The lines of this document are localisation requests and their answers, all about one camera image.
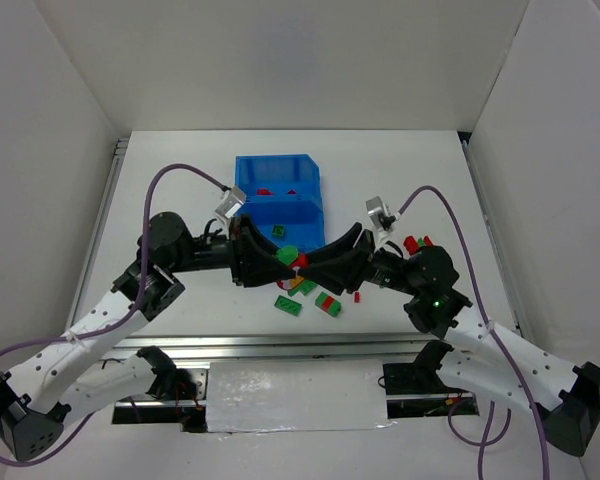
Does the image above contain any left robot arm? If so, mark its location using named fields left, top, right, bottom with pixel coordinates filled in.
left=0, top=212, right=296, bottom=464

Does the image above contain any green red green brick stack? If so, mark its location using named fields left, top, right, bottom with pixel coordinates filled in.
left=315, top=292, right=342, bottom=318

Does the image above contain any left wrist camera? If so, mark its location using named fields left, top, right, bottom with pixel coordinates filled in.
left=214, top=185, right=246, bottom=229

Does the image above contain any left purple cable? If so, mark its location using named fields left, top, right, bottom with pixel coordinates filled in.
left=0, top=162, right=231, bottom=469

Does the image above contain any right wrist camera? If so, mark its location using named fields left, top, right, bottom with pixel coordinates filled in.
left=365, top=196, right=398, bottom=246

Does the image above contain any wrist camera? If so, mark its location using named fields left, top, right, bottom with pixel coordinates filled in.
left=365, top=196, right=398, bottom=246
left=214, top=185, right=246, bottom=229

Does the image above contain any blue bin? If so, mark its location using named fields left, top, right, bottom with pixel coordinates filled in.
left=235, top=154, right=321, bottom=198
left=238, top=195, right=326, bottom=252

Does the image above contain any blue far bin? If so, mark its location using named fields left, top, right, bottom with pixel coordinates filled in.
left=235, top=154, right=321, bottom=198

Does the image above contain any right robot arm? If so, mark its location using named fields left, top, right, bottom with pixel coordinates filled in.
left=299, top=224, right=600, bottom=457

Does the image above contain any purple cable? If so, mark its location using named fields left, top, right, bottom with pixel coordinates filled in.
left=394, top=185, right=551, bottom=480
left=0, top=162, right=231, bottom=469

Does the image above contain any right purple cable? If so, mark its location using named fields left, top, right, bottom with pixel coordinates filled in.
left=394, top=185, right=551, bottom=480

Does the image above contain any green base plate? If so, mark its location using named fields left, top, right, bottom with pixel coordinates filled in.
left=287, top=279, right=305, bottom=296

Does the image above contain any green sloped 2x2 brick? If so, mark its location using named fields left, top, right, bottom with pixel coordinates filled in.
left=271, top=224, right=287, bottom=240

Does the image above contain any blue near bin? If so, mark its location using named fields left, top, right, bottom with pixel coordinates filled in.
left=238, top=195, right=326, bottom=252

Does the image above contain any green 2x4 plate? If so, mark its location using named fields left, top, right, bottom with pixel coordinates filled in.
left=274, top=295, right=303, bottom=317

